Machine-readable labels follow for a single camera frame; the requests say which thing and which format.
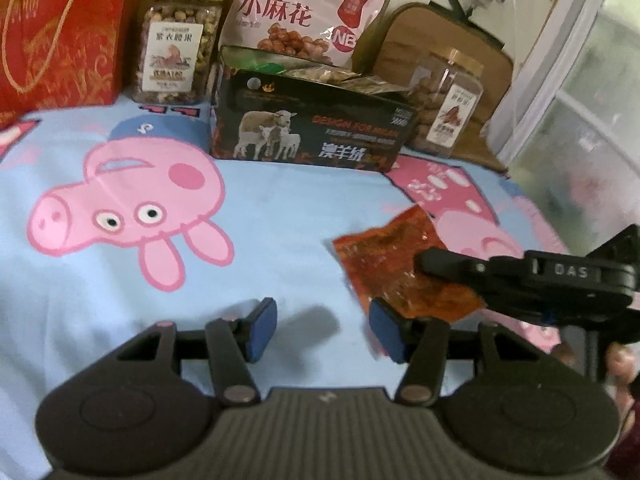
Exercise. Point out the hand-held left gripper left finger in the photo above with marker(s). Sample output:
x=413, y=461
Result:
x=261, y=330

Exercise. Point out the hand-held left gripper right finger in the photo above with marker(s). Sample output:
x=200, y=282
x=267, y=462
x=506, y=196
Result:
x=387, y=330

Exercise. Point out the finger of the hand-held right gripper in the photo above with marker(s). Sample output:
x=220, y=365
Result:
x=450, y=265

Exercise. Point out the red spicy snack packet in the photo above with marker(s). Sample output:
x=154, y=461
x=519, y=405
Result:
x=385, y=255

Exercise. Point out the clear yellow-trimmed snack packet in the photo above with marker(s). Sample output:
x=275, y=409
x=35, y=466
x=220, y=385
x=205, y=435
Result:
x=375, y=85

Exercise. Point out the black cardboard box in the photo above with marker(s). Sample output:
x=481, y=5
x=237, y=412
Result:
x=310, y=125

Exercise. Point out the clear nut packet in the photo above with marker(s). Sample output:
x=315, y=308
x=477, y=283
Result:
x=312, y=74

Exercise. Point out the narrow bright green packet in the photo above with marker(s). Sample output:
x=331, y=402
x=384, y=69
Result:
x=267, y=66

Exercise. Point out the person's right hand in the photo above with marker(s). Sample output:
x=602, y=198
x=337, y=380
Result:
x=622, y=370

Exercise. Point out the tall pecan jar gold lid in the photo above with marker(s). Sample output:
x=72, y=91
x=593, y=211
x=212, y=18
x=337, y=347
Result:
x=450, y=115

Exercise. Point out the frosted glass door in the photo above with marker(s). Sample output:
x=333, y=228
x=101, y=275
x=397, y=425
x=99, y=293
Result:
x=590, y=110

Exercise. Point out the cartoon pig printed bedsheet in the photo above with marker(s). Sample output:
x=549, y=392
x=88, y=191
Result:
x=100, y=300

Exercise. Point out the brown chair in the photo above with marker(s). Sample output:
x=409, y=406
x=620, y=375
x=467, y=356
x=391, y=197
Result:
x=415, y=35

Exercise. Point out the small nut jar gold lid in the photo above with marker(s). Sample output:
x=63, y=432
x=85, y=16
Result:
x=175, y=60

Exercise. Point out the large white snack bag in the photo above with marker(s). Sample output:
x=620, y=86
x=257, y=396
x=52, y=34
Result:
x=300, y=5

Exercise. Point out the red gift box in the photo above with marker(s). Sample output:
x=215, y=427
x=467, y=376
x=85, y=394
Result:
x=60, y=35

